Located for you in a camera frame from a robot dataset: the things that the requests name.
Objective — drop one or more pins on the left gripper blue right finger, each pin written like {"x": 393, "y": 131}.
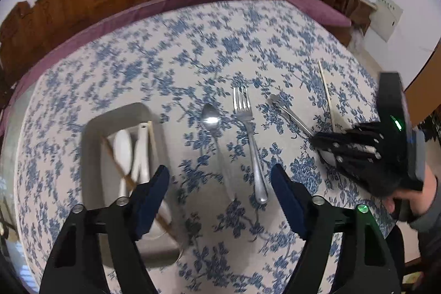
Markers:
{"x": 365, "y": 264}

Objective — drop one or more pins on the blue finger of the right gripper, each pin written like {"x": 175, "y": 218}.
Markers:
{"x": 334, "y": 138}
{"x": 327, "y": 150}

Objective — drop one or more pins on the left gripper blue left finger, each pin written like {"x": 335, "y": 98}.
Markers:
{"x": 75, "y": 264}

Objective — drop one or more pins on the cream chopstick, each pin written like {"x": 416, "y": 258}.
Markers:
{"x": 327, "y": 94}
{"x": 153, "y": 153}

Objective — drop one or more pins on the smiley steel spoon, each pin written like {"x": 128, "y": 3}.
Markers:
{"x": 286, "y": 112}

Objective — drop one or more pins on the steel fork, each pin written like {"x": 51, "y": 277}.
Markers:
{"x": 243, "y": 111}

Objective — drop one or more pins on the brown chopstick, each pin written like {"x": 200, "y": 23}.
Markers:
{"x": 131, "y": 185}

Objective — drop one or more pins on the small steel spoon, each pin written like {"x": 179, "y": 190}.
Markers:
{"x": 211, "y": 120}

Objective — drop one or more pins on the white plastic fork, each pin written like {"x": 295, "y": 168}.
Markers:
{"x": 140, "y": 161}

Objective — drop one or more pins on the grey metal tray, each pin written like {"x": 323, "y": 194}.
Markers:
{"x": 102, "y": 185}

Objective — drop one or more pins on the right forearm grey sleeve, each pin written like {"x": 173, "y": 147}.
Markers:
{"x": 428, "y": 227}

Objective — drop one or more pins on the right hand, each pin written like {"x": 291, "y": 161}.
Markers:
{"x": 420, "y": 201}

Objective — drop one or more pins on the cardboard box on floor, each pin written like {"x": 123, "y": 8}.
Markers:
{"x": 423, "y": 94}

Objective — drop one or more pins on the blue floral tablecloth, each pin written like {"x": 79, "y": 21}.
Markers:
{"x": 174, "y": 64}

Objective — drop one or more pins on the purple armchair cushion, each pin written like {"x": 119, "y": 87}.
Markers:
{"x": 322, "y": 13}

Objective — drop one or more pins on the white wall panel cabinet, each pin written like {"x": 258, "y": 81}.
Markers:
{"x": 385, "y": 19}

